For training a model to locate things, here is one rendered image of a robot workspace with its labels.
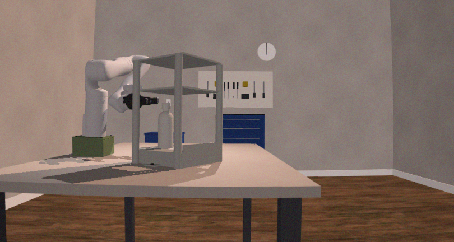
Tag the grey open shelving unit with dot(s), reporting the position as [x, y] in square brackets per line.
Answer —
[180, 156]

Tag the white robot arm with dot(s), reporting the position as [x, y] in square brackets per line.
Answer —
[94, 118]

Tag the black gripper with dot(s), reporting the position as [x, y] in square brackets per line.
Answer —
[143, 101]

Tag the beige bottle with grey cap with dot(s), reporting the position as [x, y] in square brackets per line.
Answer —
[165, 127]

